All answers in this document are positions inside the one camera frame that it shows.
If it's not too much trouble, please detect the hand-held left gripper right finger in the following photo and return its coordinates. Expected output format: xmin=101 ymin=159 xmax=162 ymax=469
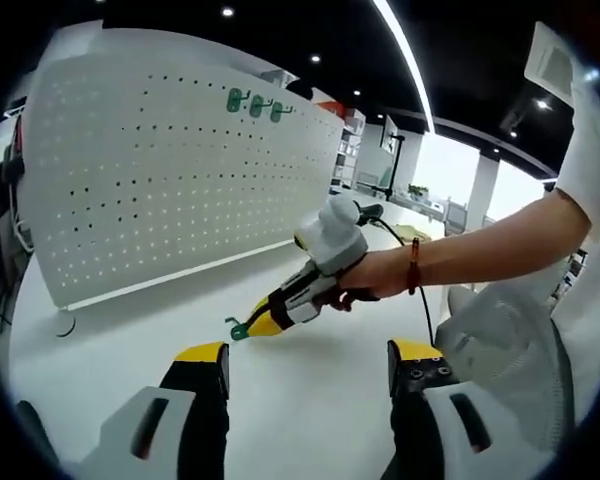
xmin=384 ymin=338 xmax=531 ymax=480

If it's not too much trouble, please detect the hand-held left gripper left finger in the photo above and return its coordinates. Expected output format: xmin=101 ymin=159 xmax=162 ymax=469
xmin=79 ymin=341 xmax=231 ymax=480

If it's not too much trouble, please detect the green hook assembly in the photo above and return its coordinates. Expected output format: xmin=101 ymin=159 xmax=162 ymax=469
xmin=224 ymin=315 xmax=254 ymax=342
xmin=269 ymin=101 xmax=296 ymax=124
xmin=248 ymin=93 xmax=274 ymax=119
xmin=226 ymin=87 xmax=251 ymax=114

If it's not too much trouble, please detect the white perforated mounting plate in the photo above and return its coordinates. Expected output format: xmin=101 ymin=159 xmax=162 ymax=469
xmin=22 ymin=52 xmax=346 ymax=312

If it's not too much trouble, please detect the person's right hand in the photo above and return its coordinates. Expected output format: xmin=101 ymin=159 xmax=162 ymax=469
xmin=324 ymin=247 xmax=416 ymax=314

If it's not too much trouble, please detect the yellow-green cloth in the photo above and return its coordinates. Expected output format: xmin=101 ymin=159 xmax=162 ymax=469
xmin=394 ymin=224 xmax=431 ymax=244

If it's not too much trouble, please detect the white storage box shelf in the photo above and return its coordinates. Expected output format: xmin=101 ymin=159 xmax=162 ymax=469
xmin=329 ymin=107 xmax=366 ymax=189

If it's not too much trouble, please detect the black stand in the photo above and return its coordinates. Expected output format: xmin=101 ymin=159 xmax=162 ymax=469
xmin=374 ymin=133 xmax=406 ymax=197

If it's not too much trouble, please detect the white mesh office chair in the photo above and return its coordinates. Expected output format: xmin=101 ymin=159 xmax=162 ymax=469
xmin=437 ymin=287 xmax=576 ymax=451

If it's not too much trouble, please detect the ceiling light strip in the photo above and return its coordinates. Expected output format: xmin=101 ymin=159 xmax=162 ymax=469
xmin=372 ymin=0 xmax=436 ymax=135

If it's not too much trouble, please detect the person's white shirt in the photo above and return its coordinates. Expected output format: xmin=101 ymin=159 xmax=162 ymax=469
xmin=554 ymin=49 xmax=600 ymax=411

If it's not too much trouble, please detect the white ceiling air conditioner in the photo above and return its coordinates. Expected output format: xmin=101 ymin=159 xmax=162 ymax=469
xmin=523 ymin=20 xmax=581 ymax=106

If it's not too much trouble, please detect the red bead bracelet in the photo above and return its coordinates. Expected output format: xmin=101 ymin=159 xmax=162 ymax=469
xmin=407 ymin=237 xmax=424 ymax=296

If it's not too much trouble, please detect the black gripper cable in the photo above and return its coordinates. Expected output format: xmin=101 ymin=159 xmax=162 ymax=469
xmin=372 ymin=217 xmax=439 ymax=347

